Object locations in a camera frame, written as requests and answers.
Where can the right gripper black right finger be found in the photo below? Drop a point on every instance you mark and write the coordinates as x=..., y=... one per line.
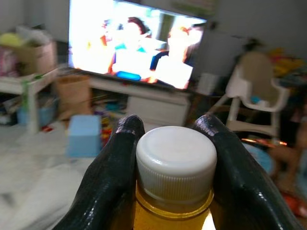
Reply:
x=244, y=191

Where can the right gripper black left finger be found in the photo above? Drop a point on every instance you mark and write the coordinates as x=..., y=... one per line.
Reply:
x=108, y=177

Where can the yellow juice bottle white cap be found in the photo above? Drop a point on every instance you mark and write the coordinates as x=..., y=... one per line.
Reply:
x=176, y=155

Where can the light blue box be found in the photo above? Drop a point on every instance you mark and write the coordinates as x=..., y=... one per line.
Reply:
x=84, y=136

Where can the colourful building toys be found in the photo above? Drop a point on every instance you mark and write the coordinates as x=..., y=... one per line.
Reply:
x=105, y=129

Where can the red orange toy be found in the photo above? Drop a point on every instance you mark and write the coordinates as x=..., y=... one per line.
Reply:
x=295, y=203

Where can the white TV stand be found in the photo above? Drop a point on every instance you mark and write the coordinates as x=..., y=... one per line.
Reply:
x=156, y=107

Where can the blue storage bin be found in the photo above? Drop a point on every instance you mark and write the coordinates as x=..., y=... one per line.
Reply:
x=45, y=115

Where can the brown paper bag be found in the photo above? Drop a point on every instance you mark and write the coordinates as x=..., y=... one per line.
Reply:
x=73, y=95

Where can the white ribbed device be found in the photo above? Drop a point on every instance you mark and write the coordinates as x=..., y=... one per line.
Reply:
x=208, y=83

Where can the white baby high chair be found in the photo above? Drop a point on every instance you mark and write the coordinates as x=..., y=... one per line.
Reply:
x=254, y=72

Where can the white low table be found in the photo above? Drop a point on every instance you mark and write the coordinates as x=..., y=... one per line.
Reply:
x=14, y=83

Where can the colourful toy heap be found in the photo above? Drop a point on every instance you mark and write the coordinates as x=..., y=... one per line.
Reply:
x=285, y=64

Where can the flat screen television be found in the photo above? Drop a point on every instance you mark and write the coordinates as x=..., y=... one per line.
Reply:
x=134, y=43

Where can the brown cardboard box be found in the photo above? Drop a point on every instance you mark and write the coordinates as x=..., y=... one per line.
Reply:
x=36, y=57

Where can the pink printed box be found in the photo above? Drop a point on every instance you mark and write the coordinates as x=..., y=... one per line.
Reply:
x=7, y=61

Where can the white plastic bag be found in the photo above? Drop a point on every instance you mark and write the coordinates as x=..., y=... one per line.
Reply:
x=31, y=33

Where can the yellow ball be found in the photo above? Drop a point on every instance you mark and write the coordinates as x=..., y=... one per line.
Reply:
x=9, y=39

